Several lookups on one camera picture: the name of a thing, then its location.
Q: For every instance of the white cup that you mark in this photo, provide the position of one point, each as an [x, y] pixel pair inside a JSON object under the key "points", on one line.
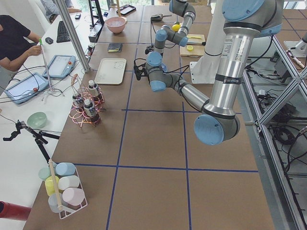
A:
{"points": [[71, 181]]}

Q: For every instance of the green bowl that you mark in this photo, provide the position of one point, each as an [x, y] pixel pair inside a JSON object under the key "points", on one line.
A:
{"points": [[37, 120]]}

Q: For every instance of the large yellow lemon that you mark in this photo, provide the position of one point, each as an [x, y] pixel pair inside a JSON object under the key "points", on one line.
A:
{"points": [[176, 27]]}

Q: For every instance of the cream bear tray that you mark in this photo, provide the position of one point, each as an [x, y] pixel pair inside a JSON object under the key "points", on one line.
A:
{"points": [[110, 71]]}

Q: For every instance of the wooden cutting board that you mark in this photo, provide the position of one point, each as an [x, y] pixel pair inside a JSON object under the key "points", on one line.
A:
{"points": [[195, 46]]}

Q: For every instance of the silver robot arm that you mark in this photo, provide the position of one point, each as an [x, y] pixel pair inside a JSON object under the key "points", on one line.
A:
{"points": [[177, 35], [244, 20]]}

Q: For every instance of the blue teach pendant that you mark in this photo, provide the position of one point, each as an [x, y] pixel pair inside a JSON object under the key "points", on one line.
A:
{"points": [[60, 66], [27, 88]]}

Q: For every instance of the red cylinder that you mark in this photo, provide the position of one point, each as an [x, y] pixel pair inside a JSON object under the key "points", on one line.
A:
{"points": [[14, 211]]}

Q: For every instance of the blue cup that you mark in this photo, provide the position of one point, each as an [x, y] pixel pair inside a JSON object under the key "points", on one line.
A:
{"points": [[65, 169]]}

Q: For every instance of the yellow cup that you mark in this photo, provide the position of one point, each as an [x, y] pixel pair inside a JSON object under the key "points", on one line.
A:
{"points": [[49, 185]]}

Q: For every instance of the pink cup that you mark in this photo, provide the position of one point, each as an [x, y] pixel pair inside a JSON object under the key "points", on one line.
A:
{"points": [[73, 196]]}

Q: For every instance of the aluminium frame post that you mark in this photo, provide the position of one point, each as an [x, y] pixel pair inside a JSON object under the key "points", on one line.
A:
{"points": [[72, 33]]}

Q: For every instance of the wooden stand with round base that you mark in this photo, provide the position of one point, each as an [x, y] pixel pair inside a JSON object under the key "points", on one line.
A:
{"points": [[118, 8]]}

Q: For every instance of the white wire cup basket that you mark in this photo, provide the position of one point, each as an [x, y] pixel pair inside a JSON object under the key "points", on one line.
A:
{"points": [[55, 201]]}

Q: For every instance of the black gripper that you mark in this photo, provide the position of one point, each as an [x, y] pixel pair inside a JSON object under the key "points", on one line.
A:
{"points": [[139, 71]]}

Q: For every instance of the tea bottle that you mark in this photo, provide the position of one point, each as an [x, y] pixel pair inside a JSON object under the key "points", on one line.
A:
{"points": [[91, 112], [94, 90], [78, 102]]}

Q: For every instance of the grey folded cloth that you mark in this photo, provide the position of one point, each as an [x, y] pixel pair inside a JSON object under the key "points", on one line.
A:
{"points": [[114, 47]]}

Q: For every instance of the rear tea bottle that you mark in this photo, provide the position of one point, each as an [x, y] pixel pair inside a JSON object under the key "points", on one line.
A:
{"points": [[78, 102]]}

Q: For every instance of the person in black shirt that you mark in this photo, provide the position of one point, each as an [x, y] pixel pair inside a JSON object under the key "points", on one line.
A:
{"points": [[17, 43]]}

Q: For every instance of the blue teach pendant near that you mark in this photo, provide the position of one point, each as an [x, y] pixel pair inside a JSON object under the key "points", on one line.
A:
{"points": [[27, 88]]}

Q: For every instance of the right tea bottle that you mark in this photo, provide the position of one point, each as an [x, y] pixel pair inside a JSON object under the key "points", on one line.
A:
{"points": [[94, 90]]}

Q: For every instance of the black computer mouse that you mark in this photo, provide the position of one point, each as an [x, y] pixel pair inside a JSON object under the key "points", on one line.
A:
{"points": [[49, 40]]}

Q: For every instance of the blue teach pendant far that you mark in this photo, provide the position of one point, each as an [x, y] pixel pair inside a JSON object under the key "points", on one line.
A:
{"points": [[60, 66]]}

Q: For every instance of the pink bowl with ice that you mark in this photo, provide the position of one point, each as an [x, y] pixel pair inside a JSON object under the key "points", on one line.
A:
{"points": [[116, 24]]}

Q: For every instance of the copper wire bottle rack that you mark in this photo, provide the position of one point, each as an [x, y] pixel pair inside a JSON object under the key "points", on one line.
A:
{"points": [[80, 118]]}

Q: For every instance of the black keyboard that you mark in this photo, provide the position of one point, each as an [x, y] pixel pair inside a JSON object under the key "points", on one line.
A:
{"points": [[62, 33]]}

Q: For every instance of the left tea bottle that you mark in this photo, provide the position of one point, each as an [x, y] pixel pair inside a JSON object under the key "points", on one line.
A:
{"points": [[91, 112]]}

